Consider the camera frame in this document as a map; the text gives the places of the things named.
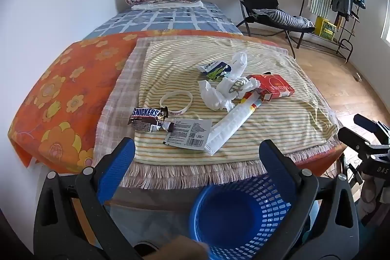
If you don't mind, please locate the white wristband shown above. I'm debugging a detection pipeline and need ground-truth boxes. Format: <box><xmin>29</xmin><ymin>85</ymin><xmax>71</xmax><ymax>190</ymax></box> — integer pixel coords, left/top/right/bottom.
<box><xmin>160</xmin><ymin>90</ymin><xmax>193</xmax><ymax>117</ymax></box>

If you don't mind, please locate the red cardboard box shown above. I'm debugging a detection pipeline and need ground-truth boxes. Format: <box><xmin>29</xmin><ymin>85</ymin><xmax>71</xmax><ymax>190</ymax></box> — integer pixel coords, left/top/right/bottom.
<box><xmin>245</xmin><ymin>73</ymin><xmax>295</xmax><ymax>103</ymax></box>

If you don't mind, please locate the striped yellow towel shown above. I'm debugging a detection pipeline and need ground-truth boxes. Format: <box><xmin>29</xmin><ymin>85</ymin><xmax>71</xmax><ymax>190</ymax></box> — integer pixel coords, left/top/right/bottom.
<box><xmin>134</xmin><ymin>38</ymin><xmax>340</xmax><ymax>169</ymax></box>

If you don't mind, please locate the long white sachet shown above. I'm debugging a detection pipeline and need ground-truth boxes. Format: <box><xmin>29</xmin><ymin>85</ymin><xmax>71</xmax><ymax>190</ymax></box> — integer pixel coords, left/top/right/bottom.
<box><xmin>205</xmin><ymin>95</ymin><xmax>263</xmax><ymax>156</ymax></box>

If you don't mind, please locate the window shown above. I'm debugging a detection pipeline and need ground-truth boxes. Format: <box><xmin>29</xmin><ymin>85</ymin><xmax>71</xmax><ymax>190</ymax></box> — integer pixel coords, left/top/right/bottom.
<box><xmin>382</xmin><ymin>0</ymin><xmax>390</xmax><ymax>44</ymax></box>

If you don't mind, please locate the blue checked bed sheet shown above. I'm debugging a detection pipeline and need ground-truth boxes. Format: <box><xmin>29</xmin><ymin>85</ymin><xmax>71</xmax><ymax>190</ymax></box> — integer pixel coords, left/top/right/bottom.
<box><xmin>82</xmin><ymin>2</ymin><xmax>244</xmax><ymax>43</ymax></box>

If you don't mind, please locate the yellow crate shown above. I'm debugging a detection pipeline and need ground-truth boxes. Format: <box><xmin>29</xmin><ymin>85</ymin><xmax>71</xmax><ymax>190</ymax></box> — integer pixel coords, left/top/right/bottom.
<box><xmin>315</xmin><ymin>16</ymin><xmax>338</xmax><ymax>42</ymax></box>

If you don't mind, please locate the white printed plastic wrapper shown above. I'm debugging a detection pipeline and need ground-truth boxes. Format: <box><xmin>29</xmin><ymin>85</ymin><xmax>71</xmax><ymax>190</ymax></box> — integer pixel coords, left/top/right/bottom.
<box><xmin>219</xmin><ymin>76</ymin><xmax>262</xmax><ymax>102</ymax></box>

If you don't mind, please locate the white barcode packet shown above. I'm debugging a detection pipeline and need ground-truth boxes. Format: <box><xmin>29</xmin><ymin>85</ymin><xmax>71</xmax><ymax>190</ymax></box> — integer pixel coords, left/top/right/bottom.
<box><xmin>164</xmin><ymin>119</ymin><xmax>213</xmax><ymax>151</ymax></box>

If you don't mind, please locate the twisted white tissue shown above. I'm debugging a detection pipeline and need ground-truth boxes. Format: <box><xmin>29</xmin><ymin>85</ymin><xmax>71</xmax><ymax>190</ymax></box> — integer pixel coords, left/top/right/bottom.
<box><xmin>229</xmin><ymin>52</ymin><xmax>248</xmax><ymax>81</ymax></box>

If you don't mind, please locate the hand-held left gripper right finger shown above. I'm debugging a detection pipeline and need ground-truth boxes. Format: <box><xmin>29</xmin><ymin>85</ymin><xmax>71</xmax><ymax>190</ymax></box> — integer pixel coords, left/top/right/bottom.
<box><xmin>253</xmin><ymin>140</ymin><xmax>360</xmax><ymax>260</ymax></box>

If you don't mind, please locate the blue plastic basket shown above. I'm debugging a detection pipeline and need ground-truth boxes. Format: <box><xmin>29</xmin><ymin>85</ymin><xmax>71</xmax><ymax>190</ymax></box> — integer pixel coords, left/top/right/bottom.
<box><xmin>189</xmin><ymin>173</ymin><xmax>308</xmax><ymax>260</ymax></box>

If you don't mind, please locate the orange floral blanket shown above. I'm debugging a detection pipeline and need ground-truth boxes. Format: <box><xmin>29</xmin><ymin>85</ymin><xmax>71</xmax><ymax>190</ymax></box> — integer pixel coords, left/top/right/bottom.
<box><xmin>8</xmin><ymin>29</ymin><xmax>345</xmax><ymax>175</ymax></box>

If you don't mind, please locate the plaid fringed cloth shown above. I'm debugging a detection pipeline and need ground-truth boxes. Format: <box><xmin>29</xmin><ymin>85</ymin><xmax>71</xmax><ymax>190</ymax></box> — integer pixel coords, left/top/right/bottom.
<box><xmin>93</xmin><ymin>36</ymin><xmax>345</xmax><ymax>190</ymax></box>

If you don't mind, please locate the striped cushion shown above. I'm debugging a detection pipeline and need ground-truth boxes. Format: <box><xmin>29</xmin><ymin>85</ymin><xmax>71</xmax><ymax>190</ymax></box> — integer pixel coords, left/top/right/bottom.
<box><xmin>253</xmin><ymin>9</ymin><xmax>316</xmax><ymax>29</ymax></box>

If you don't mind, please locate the brown chocolate bar wrapper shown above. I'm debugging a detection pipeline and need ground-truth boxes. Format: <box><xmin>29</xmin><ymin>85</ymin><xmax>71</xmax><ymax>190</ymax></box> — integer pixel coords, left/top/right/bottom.
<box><xmin>127</xmin><ymin>107</ymin><xmax>174</xmax><ymax>133</ymax></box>

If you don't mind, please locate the blue green snack packet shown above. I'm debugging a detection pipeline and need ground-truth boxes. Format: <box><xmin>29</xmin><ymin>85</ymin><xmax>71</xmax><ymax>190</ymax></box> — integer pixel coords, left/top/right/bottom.
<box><xmin>196</xmin><ymin>60</ymin><xmax>233</xmax><ymax>81</ymax></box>

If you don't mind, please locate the white pillow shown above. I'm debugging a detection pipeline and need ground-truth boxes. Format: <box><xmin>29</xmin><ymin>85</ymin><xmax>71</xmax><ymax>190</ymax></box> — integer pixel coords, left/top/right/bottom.
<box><xmin>131</xmin><ymin>1</ymin><xmax>204</xmax><ymax>11</ymax></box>

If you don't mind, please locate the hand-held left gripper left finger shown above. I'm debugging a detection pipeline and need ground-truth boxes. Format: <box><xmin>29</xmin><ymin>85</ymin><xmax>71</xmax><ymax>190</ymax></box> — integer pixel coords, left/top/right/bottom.
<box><xmin>33</xmin><ymin>136</ymin><xmax>144</xmax><ymax>260</ymax></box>

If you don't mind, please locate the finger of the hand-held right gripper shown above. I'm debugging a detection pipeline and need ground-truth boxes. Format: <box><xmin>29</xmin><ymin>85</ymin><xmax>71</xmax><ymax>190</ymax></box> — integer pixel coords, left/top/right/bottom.
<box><xmin>353</xmin><ymin>114</ymin><xmax>390</xmax><ymax>145</ymax></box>
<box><xmin>337</xmin><ymin>127</ymin><xmax>374</xmax><ymax>157</ymax></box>

